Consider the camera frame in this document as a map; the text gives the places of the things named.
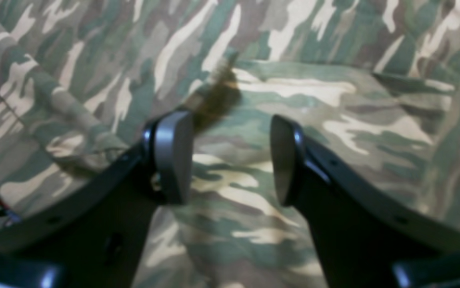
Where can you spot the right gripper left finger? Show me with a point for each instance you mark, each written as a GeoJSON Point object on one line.
{"type": "Point", "coordinates": [95, 237]}

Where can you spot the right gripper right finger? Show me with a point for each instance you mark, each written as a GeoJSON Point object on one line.
{"type": "Point", "coordinates": [363, 238]}

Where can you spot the camouflage T-shirt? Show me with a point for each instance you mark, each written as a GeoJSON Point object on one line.
{"type": "Point", "coordinates": [376, 81]}

